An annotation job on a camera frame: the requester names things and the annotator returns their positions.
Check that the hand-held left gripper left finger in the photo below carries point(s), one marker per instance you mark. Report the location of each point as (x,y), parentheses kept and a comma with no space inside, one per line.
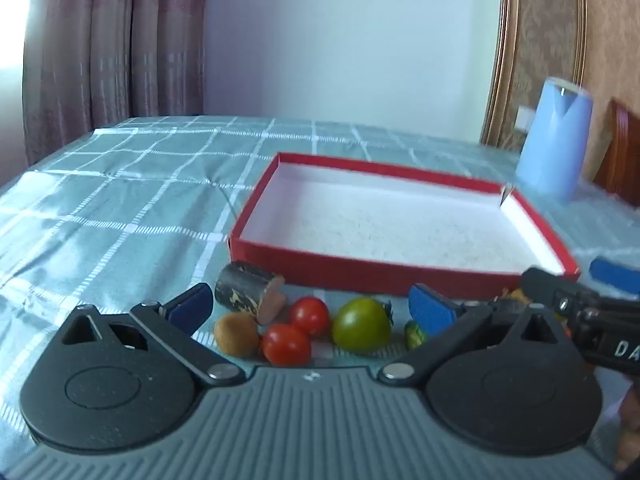
(192,306)

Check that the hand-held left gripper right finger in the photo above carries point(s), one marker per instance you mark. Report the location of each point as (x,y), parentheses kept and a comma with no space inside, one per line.
(430,312)

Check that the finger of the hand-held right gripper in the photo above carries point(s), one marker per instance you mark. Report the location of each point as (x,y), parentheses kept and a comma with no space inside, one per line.
(545,284)
(616,272)

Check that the green tomato with stem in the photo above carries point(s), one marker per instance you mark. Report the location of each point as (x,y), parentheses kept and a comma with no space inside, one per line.
(414,336)
(361,326)

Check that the orange mandarin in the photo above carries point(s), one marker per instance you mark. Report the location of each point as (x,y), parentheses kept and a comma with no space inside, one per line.
(515,294)

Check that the small brown round fruit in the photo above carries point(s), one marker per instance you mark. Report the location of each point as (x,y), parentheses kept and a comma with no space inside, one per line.
(237,335)

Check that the red shallow cardboard box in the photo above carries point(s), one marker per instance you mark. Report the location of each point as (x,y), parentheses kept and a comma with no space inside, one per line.
(400,220)

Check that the red cherry tomato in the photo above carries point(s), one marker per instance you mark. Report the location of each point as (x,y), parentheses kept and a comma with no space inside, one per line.
(309,316)
(286,345)

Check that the person's right hand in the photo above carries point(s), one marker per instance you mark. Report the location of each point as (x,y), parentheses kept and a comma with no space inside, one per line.
(629,430)

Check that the brown wooden chair back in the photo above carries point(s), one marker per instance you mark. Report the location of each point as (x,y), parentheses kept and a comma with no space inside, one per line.
(620,155)

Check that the light blue electric kettle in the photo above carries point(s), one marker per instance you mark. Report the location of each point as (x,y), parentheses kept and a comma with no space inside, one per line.
(552,145)

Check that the brown patterned curtain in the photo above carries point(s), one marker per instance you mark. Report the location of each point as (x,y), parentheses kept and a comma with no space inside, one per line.
(110,60)

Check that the white wall socket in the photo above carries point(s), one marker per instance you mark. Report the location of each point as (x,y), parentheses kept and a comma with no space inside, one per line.
(524,119)

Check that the gold wall frame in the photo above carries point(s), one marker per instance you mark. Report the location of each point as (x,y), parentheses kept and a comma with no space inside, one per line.
(500,85)

